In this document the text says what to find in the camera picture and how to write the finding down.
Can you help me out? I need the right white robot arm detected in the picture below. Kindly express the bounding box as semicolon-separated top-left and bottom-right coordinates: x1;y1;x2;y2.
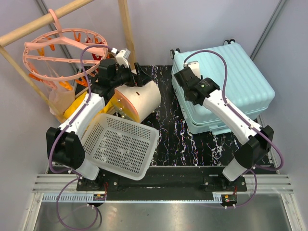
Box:
174;67;274;191

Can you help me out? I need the wooden clothes rack frame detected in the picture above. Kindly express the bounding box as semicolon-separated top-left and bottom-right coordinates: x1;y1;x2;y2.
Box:
0;0;136;123

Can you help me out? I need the pink round clip hanger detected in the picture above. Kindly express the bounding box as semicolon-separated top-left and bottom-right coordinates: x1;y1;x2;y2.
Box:
22;9;108;82

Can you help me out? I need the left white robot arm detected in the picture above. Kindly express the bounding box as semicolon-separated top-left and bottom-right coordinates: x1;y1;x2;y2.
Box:
46;81;161;191

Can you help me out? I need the translucent plastic bag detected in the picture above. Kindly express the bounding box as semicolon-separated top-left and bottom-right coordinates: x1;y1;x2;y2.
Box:
49;60;76;114

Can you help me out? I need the white perforated plastic basket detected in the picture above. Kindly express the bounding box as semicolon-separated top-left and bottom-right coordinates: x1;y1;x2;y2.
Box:
81;114;159;180

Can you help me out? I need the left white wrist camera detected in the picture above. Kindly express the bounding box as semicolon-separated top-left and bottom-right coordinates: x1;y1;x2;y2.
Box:
115;49;130;68

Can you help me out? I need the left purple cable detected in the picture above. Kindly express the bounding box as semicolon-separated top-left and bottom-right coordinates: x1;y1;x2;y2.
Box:
48;44;117;229

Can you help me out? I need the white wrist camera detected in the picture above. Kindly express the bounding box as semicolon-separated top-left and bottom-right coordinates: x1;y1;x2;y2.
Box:
183;61;201;79
115;49;130;68

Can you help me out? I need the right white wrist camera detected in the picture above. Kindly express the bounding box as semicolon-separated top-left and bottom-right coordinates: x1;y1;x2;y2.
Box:
183;61;201;79

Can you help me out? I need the yellow cloth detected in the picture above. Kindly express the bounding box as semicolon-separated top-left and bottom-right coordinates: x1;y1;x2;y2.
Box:
64;92;113;119

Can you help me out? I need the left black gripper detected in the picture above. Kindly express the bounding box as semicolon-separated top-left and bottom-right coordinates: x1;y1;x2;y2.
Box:
111;63;152;89

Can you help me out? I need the light blue ribbed suitcase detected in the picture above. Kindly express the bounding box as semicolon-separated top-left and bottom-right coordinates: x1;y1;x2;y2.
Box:
170;39;275;135

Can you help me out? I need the pink toy washing machine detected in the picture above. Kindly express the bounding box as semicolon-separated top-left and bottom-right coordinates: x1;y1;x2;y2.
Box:
105;80;161;123

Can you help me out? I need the black marble pattern mat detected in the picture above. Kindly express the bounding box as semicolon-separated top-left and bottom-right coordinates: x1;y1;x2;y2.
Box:
142;65;241;166

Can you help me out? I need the aluminium rail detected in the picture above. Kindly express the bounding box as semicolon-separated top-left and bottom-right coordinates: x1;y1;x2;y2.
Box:
33;174;294;194

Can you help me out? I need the red hanging sock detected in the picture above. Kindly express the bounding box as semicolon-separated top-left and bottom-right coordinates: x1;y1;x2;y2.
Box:
85;35;108;61

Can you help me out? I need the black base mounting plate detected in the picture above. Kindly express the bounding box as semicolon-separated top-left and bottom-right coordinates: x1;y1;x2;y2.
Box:
77;167;247;202

